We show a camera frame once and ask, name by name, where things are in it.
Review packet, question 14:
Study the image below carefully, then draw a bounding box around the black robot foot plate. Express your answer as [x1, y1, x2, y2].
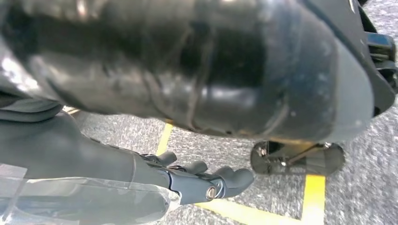
[250, 141, 346, 176]

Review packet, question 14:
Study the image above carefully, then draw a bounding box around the yellow floor tape marking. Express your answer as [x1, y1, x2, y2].
[63, 106, 327, 225]

